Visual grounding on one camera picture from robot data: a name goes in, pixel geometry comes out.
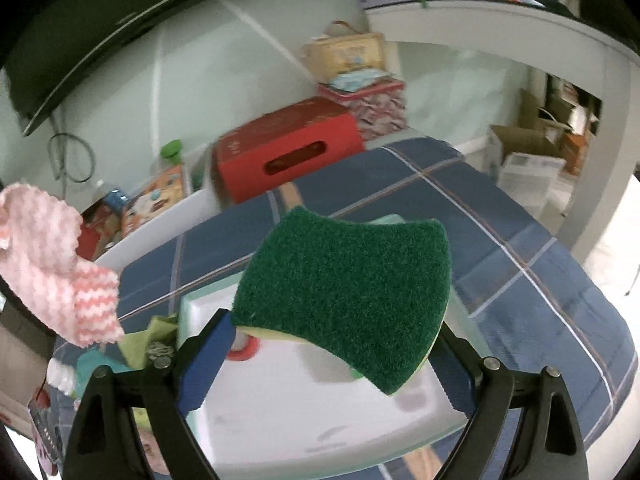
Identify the lime green cloth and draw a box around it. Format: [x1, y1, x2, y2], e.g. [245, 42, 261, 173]
[117, 315, 178, 370]

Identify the pink white knitted cloth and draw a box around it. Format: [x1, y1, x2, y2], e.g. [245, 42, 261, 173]
[1, 183, 125, 348]

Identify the green yellow scrub sponge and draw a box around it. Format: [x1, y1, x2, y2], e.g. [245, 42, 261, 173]
[232, 206, 451, 396]

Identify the pink fabric scrunchie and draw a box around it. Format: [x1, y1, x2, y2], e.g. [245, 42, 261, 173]
[132, 408, 169, 476]

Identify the leopard print scrunchie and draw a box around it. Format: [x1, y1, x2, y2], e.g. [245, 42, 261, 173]
[145, 341, 175, 362]

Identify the white pill bottle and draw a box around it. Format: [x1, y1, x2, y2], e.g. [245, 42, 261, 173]
[47, 358, 77, 396]

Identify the teal plastic case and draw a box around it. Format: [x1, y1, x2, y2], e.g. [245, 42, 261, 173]
[74, 349, 131, 400]

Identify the red tape roll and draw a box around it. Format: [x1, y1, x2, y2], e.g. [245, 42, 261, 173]
[227, 333, 260, 362]

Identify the teal rimmed white tray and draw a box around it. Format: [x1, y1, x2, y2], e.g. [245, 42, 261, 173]
[180, 271, 485, 479]

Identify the white storage bin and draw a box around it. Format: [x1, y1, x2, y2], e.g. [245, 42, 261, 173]
[96, 143, 222, 272]

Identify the blue label water bottle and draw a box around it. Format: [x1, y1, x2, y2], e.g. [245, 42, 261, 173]
[94, 180, 130, 214]

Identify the orange toy box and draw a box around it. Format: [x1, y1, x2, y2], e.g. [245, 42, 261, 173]
[120, 165, 192, 237]

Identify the red cardboard box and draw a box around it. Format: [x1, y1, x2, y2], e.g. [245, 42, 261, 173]
[216, 96, 364, 204]

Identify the patterned red gift box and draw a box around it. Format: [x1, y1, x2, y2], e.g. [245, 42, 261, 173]
[318, 78, 407, 141]

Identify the white desk shelf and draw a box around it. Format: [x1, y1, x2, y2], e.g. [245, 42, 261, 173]
[366, 0, 639, 262]

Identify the black television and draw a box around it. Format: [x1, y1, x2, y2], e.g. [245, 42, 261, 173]
[1, 0, 202, 136]

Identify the black hanging cable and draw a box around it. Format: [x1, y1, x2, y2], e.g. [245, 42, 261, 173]
[46, 114, 98, 187]

